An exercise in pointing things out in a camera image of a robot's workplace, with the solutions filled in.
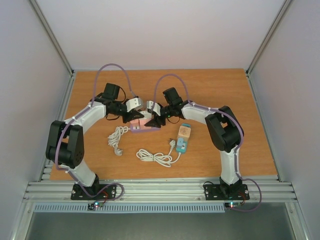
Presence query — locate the purple power strip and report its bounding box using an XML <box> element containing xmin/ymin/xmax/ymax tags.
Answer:
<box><xmin>130</xmin><ymin>125</ymin><xmax>161</xmax><ymax>134</ymax></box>

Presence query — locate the white plug adapter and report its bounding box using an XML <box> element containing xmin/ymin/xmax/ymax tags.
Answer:
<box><xmin>139</xmin><ymin>110</ymin><xmax>153</xmax><ymax>119</ymax></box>

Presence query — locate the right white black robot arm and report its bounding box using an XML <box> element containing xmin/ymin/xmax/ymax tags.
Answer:
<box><xmin>145</xmin><ymin>87</ymin><xmax>244</xmax><ymax>200</ymax></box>

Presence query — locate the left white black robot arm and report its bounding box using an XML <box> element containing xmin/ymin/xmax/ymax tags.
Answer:
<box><xmin>45</xmin><ymin>83</ymin><xmax>143</xmax><ymax>199</ymax></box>

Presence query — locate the small pink plug adapter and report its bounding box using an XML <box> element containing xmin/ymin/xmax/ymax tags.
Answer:
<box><xmin>130</xmin><ymin>119</ymin><xmax>140</xmax><ymax>129</ymax></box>

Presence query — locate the large pink cube plug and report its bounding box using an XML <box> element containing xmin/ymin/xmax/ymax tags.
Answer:
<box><xmin>139</xmin><ymin>118</ymin><xmax>152</xmax><ymax>130</ymax></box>

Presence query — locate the wooden cube plug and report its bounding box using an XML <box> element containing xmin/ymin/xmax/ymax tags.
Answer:
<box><xmin>177</xmin><ymin>125</ymin><xmax>191</xmax><ymax>142</ymax></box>

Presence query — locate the small blue plug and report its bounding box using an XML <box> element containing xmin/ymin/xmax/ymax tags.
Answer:
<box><xmin>176</xmin><ymin>137</ymin><xmax>187</xmax><ymax>150</ymax></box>

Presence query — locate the teal power strip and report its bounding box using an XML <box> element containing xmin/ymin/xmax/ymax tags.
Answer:
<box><xmin>175</xmin><ymin>123</ymin><xmax>191</xmax><ymax>154</ymax></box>

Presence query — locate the left small circuit board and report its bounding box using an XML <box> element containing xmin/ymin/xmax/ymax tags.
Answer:
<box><xmin>87</xmin><ymin>202</ymin><xmax>104</xmax><ymax>211</ymax></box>

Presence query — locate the small circuit board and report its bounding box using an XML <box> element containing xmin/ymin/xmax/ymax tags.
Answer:
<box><xmin>87</xmin><ymin>202</ymin><xmax>104</xmax><ymax>211</ymax></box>
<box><xmin>224</xmin><ymin>201</ymin><xmax>243</xmax><ymax>209</ymax></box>

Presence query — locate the right small circuit board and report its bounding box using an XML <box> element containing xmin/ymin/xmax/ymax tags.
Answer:
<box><xmin>224</xmin><ymin>201</ymin><xmax>243</xmax><ymax>209</ymax></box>

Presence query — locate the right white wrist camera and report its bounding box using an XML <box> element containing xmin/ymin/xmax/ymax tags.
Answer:
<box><xmin>146</xmin><ymin>100</ymin><xmax>162</xmax><ymax>116</ymax></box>

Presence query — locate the white coiled strip cable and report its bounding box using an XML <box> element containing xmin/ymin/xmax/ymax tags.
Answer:
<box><xmin>107</xmin><ymin>125</ymin><xmax>131</xmax><ymax>157</ymax></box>

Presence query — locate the white coiled teal-strip cable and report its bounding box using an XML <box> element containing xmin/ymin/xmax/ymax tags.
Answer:
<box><xmin>136</xmin><ymin>138</ymin><xmax>182</xmax><ymax>168</ymax></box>

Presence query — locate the aluminium front rail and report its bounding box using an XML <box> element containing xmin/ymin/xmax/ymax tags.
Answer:
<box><xmin>22</xmin><ymin>180</ymin><xmax>298</xmax><ymax>203</ymax></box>

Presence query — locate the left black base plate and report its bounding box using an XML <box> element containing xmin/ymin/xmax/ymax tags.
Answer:
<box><xmin>70</xmin><ymin>184</ymin><xmax>117</xmax><ymax>201</ymax></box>

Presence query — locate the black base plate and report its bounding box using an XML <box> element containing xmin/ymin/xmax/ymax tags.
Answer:
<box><xmin>204</xmin><ymin>184</ymin><xmax>251</xmax><ymax>201</ymax></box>
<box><xmin>70</xmin><ymin>184</ymin><xmax>117</xmax><ymax>201</ymax></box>

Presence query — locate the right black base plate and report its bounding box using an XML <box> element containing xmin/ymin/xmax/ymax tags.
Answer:
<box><xmin>204</xmin><ymin>184</ymin><xmax>251</xmax><ymax>201</ymax></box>

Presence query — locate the blue slotted cable duct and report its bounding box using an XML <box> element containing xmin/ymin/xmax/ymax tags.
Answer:
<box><xmin>33</xmin><ymin>202</ymin><xmax>225</xmax><ymax>214</ymax></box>

